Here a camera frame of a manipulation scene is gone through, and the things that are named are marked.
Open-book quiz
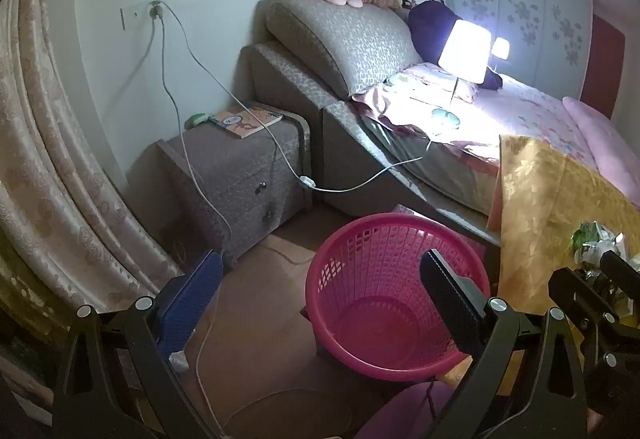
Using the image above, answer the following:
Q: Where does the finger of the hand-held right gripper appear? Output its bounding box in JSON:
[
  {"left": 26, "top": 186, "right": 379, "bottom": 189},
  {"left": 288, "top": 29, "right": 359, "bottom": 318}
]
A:
[
  {"left": 547, "top": 267, "right": 626, "bottom": 370},
  {"left": 599, "top": 250, "right": 640, "bottom": 290}
]

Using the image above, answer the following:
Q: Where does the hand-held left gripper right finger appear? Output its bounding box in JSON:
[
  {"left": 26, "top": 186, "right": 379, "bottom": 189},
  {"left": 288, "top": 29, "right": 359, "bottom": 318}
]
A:
[{"left": 420, "top": 249, "right": 588, "bottom": 439}]

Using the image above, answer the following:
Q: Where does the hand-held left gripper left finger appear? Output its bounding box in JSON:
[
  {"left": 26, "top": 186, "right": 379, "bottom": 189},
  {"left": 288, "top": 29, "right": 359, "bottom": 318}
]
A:
[{"left": 52, "top": 249, "right": 224, "bottom": 439}]

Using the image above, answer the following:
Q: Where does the white wrapper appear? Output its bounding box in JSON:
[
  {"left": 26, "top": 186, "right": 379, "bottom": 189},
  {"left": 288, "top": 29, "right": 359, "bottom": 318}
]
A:
[{"left": 575, "top": 225, "right": 627, "bottom": 266}]

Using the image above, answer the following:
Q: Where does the green snack wrapper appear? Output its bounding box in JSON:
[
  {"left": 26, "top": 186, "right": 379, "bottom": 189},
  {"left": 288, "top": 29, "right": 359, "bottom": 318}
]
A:
[{"left": 571, "top": 220, "right": 601, "bottom": 252}]

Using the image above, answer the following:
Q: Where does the pink plastic basket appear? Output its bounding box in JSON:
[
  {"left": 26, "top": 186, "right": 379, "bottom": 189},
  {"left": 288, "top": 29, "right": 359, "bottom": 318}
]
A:
[{"left": 304, "top": 213, "right": 493, "bottom": 376}]

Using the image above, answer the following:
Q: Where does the golden floral tablecloth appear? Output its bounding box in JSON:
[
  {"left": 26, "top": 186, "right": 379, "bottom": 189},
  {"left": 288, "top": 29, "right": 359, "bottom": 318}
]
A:
[{"left": 435, "top": 134, "right": 640, "bottom": 390}]

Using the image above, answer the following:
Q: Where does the purple cushioned stool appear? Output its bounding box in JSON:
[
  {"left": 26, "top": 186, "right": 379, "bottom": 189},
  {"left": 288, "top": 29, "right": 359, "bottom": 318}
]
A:
[{"left": 350, "top": 379, "right": 481, "bottom": 439}]

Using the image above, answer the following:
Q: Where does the pink quilt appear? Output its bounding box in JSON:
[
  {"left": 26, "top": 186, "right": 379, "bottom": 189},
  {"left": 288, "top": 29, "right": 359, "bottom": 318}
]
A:
[{"left": 562, "top": 96, "right": 640, "bottom": 207}]

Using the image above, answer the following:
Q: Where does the grey upholstered nightstand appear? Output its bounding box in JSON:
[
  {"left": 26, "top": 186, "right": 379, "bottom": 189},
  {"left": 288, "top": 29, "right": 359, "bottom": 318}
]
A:
[{"left": 155, "top": 105, "right": 313, "bottom": 270}]

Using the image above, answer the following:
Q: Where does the grey mattress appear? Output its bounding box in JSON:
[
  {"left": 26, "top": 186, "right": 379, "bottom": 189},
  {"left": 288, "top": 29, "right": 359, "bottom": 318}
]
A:
[{"left": 360, "top": 115, "right": 501, "bottom": 216}]

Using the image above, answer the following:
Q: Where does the pink floral bed sheet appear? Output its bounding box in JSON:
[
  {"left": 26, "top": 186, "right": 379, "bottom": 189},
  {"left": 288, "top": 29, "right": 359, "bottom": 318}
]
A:
[{"left": 360, "top": 62, "right": 598, "bottom": 170}]

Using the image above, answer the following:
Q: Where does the colourful book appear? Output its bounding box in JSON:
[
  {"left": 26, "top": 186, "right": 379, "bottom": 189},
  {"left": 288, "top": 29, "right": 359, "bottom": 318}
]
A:
[{"left": 209, "top": 106, "right": 285, "bottom": 140}]

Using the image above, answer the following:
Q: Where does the red-brown door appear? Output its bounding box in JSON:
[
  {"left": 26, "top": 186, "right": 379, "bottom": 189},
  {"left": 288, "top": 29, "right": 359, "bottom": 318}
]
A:
[{"left": 580, "top": 14, "right": 627, "bottom": 120}]

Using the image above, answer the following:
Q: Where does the beige patterned curtain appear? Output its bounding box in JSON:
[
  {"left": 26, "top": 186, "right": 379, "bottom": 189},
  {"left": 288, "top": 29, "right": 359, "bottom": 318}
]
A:
[{"left": 0, "top": 0, "right": 186, "bottom": 335}]

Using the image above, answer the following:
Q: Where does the pink ruffled pillow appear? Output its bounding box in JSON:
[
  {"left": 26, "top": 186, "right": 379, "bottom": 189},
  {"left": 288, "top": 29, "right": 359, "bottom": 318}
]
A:
[{"left": 351, "top": 62, "right": 482, "bottom": 120}]

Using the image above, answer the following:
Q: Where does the floral sliding door wardrobe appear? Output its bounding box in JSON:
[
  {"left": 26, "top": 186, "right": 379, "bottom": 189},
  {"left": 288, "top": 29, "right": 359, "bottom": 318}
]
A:
[{"left": 446, "top": 0, "right": 596, "bottom": 95}]

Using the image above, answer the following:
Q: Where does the white shade table lamp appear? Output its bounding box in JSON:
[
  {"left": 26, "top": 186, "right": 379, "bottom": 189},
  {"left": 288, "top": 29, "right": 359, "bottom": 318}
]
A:
[{"left": 431, "top": 19, "right": 493, "bottom": 121}]

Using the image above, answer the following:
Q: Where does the dark purple plush toy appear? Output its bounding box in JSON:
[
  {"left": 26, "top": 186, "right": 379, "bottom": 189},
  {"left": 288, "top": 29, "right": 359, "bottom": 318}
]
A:
[{"left": 407, "top": 0, "right": 503, "bottom": 91}]

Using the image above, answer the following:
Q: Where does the grey patterned headboard cushion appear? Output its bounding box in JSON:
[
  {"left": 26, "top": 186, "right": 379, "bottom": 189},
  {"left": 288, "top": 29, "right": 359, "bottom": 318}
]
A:
[{"left": 265, "top": 0, "right": 423, "bottom": 101}]

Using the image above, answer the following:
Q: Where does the white lamp cord with switch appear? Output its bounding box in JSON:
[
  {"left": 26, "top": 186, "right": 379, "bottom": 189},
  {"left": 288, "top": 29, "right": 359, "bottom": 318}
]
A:
[{"left": 159, "top": 2, "right": 436, "bottom": 194}]

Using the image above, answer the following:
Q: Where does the grey upholstered bed frame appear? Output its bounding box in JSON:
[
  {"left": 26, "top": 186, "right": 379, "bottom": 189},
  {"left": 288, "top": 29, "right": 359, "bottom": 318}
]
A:
[{"left": 240, "top": 42, "right": 501, "bottom": 250}]

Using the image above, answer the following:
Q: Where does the thin white cable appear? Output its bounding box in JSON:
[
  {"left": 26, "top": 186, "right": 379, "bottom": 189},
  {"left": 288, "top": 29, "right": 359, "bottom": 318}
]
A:
[{"left": 159, "top": 16, "right": 351, "bottom": 437}]

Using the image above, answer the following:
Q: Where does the white wall socket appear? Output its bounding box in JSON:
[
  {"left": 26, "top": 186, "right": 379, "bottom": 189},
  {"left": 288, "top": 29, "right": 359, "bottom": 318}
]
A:
[{"left": 120, "top": 0, "right": 167, "bottom": 31}]

